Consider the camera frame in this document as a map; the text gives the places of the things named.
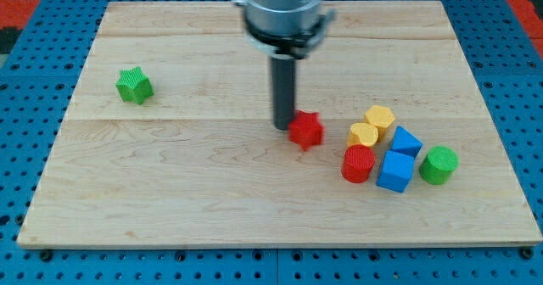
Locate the green star block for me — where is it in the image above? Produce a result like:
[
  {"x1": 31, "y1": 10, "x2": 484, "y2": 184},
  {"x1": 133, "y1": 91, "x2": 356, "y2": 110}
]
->
[{"x1": 115, "y1": 66, "x2": 154, "y2": 104}]

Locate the wooden board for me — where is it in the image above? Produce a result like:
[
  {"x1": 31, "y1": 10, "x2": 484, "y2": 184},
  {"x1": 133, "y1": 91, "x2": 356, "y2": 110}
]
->
[{"x1": 18, "y1": 1, "x2": 542, "y2": 249}]

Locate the red star block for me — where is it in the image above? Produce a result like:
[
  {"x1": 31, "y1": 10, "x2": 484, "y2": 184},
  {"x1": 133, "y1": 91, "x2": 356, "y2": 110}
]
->
[{"x1": 288, "y1": 110, "x2": 324, "y2": 151}]

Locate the blue cube block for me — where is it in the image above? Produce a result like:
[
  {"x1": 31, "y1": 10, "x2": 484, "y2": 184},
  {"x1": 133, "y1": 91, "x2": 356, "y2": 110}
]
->
[{"x1": 376, "y1": 150, "x2": 415, "y2": 193}]

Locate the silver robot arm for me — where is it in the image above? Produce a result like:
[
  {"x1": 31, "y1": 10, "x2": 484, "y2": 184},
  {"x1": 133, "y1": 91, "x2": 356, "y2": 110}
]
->
[{"x1": 231, "y1": 0, "x2": 336, "y2": 60}]

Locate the blue triangle block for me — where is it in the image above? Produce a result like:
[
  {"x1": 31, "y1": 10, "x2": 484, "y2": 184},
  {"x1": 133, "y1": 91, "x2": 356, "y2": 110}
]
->
[{"x1": 389, "y1": 126, "x2": 423, "y2": 158}]

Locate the yellow hexagon block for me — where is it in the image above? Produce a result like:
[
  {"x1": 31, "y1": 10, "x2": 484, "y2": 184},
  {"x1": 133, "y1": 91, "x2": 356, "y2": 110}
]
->
[{"x1": 364, "y1": 105, "x2": 395, "y2": 143}]

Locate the yellow heart block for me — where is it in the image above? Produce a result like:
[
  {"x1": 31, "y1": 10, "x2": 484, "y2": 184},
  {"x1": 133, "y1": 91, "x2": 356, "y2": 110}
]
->
[{"x1": 346, "y1": 122, "x2": 378, "y2": 148}]

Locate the red cylinder block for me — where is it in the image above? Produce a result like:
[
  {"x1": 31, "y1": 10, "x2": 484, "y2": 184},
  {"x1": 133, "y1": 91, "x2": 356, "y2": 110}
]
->
[{"x1": 341, "y1": 144, "x2": 376, "y2": 183}]

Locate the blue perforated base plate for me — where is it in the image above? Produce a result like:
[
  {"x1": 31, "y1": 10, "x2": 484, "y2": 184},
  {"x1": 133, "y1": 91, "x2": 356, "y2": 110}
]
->
[{"x1": 1, "y1": 0, "x2": 542, "y2": 284}]

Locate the green cylinder block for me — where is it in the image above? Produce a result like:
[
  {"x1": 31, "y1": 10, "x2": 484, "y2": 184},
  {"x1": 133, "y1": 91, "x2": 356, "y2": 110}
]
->
[{"x1": 419, "y1": 145, "x2": 459, "y2": 185}]

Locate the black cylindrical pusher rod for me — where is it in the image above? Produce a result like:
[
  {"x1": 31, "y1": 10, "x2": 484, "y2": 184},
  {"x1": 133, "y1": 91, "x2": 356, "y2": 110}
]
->
[{"x1": 270, "y1": 58, "x2": 296, "y2": 131}]

